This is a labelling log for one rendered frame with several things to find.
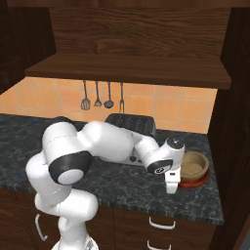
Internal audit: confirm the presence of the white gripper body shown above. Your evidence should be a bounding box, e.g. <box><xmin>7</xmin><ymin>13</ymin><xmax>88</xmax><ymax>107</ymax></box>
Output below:
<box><xmin>164</xmin><ymin>178</ymin><xmax>181</xmax><ymax>195</ymax></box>

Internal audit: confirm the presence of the tan wooden bowl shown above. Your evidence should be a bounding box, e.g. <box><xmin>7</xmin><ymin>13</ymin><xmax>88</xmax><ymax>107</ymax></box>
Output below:
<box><xmin>180</xmin><ymin>150</ymin><xmax>210</xmax><ymax>182</ymax></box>

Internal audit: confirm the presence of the dark wood cabinet door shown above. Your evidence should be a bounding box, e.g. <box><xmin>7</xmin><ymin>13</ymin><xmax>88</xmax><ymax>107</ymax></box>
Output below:
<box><xmin>206</xmin><ymin>6</ymin><xmax>250</xmax><ymax>250</ymax></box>
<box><xmin>0</xmin><ymin>0</ymin><xmax>58</xmax><ymax>96</ymax></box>

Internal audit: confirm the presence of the dark wood open cabinet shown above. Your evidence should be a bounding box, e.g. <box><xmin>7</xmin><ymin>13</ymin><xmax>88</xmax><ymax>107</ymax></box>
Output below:
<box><xmin>23</xmin><ymin>0</ymin><xmax>232</xmax><ymax>90</ymax></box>

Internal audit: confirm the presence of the dark wood drawer front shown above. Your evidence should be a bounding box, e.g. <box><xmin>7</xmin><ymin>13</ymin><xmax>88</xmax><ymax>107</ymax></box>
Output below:
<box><xmin>112</xmin><ymin>228</ymin><xmax>217</xmax><ymax>250</ymax></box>
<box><xmin>112</xmin><ymin>207</ymin><xmax>219</xmax><ymax>238</ymax></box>

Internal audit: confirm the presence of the black and silver toaster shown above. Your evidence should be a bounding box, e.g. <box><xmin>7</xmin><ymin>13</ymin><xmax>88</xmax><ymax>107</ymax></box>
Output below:
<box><xmin>97</xmin><ymin>112</ymin><xmax>159</xmax><ymax>165</ymax></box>

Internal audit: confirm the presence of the grey meat fork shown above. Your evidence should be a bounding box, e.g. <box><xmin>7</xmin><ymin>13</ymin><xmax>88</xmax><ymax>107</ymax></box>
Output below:
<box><xmin>118</xmin><ymin>82</ymin><xmax>126</xmax><ymax>114</ymax></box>

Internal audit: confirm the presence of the grey ladle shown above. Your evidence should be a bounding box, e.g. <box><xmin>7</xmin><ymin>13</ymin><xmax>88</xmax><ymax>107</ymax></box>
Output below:
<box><xmin>103</xmin><ymin>81</ymin><xmax>115</xmax><ymax>109</ymax></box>

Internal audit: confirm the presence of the grey hanging whisk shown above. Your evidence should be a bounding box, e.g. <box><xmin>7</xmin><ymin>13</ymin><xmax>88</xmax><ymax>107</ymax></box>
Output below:
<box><xmin>94</xmin><ymin>80</ymin><xmax>103</xmax><ymax>108</ymax></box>

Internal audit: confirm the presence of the grey slotted spatula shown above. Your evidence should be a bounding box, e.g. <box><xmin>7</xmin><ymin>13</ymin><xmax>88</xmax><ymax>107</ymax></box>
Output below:
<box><xmin>80</xmin><ymin>80</ymin><xmax>92</xmax><ymax>111</ymax></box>

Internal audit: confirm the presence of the dark wood base cupboard door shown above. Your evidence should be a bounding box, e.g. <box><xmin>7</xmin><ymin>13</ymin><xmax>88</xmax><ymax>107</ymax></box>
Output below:
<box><xmin>0</xmin><ymin>187</ymin><xmax>115</xmax><ymax>250</ymax></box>

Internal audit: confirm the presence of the white drawer handle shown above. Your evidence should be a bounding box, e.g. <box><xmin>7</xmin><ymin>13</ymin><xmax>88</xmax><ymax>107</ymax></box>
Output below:
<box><xmin>146</xmin><ymin>239</ymin><xmax>173</xmax><ymax>250</ymax></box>
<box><xmin>148</xmin><ymin>216</ymin><xmax>177</xmax><ymax>231</ymax></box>

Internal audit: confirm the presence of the white cupboard door handle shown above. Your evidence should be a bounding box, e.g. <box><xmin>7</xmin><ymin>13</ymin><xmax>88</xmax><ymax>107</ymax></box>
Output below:
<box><xmin>34</xmin><ymin>213</ymin><xmax>49</xmax><ymax>242</ymax></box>

